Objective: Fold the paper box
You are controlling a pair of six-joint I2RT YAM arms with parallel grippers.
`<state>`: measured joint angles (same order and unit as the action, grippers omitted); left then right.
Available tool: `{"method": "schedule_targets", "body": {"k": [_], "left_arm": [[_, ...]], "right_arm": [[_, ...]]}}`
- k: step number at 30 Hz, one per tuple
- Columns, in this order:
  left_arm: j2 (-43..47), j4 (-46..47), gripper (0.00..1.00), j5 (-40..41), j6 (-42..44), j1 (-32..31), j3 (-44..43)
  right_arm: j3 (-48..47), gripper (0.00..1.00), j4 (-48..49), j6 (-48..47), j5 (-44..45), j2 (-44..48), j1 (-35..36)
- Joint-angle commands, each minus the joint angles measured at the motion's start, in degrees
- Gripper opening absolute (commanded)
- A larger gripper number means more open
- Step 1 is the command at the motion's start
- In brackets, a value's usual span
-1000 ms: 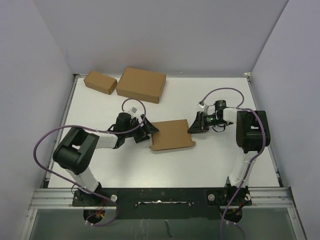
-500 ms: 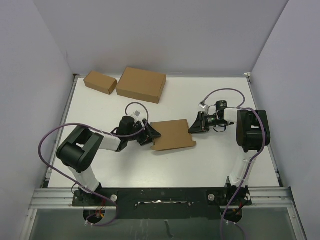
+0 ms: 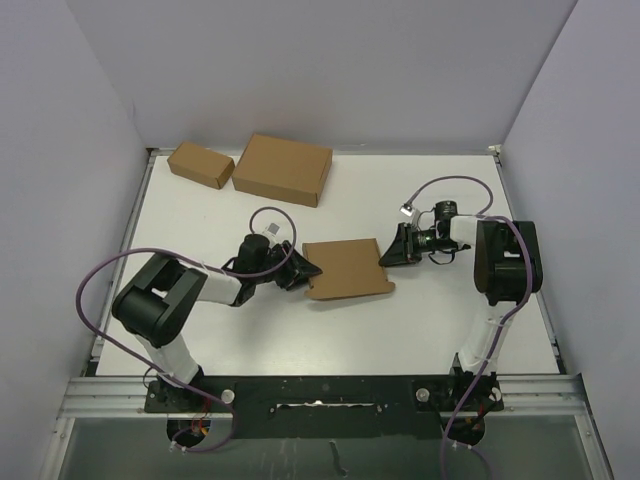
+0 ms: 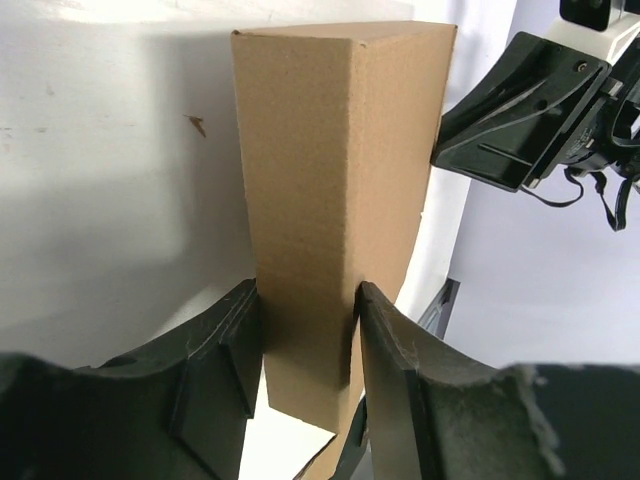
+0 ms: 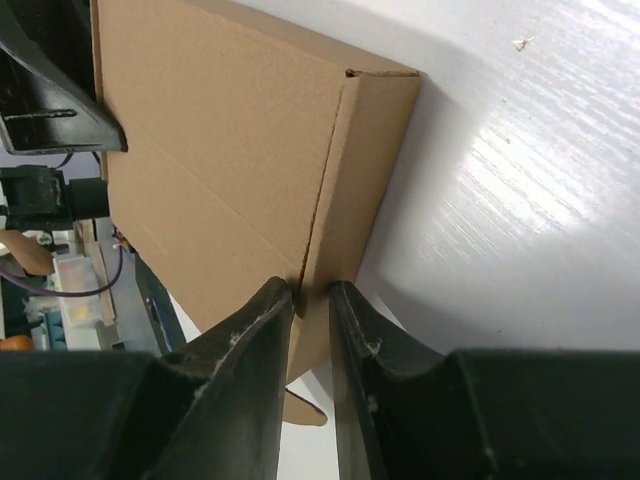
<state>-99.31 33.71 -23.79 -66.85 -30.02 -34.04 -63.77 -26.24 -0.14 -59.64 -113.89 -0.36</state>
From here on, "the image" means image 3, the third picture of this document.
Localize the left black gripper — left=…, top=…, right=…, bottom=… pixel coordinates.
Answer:
left=253, top=240, right=320, bottom=289

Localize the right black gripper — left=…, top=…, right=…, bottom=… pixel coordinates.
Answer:
left=379, top=223, right=460, bottom=268

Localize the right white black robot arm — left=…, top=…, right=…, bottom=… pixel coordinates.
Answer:
left=379, top=200, right=543, bottom=409

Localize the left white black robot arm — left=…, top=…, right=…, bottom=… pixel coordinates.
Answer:
left=111, top=233, right=322, bottom=411

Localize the large closed cardboard box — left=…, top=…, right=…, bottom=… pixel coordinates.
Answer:
left=232, top=133, right=333, bottom=208

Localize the small closed cardboard box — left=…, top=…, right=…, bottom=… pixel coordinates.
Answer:
left=168, top=141, right=235, bottom=190

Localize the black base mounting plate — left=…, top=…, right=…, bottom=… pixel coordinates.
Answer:
left=144, top=373, right=504, bottom=446

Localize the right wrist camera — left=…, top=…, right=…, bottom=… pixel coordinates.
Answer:
left=399, top=202, right=416, bottom=218

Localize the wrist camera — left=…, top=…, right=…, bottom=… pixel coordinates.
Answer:
left=399, top=202, right=416, bottom=218
left=262, top=223, right=280, bottom=237

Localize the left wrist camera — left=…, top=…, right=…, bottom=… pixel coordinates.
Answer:
left=262, top=223, right=280, bottom=237

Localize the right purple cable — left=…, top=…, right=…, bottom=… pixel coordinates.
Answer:
left=412, top=174, right=530, bottom=480

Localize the purple cable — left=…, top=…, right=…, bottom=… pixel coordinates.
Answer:
left=78, top=206, right=297, bottom=454
left=412, top=174, right=530, bottom=480

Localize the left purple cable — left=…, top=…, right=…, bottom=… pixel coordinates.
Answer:
left=78, top=206, right=297, bottom=454

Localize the aluminium frame rail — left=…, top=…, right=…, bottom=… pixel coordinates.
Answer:
left=58, top=376, right=147, bottom=418

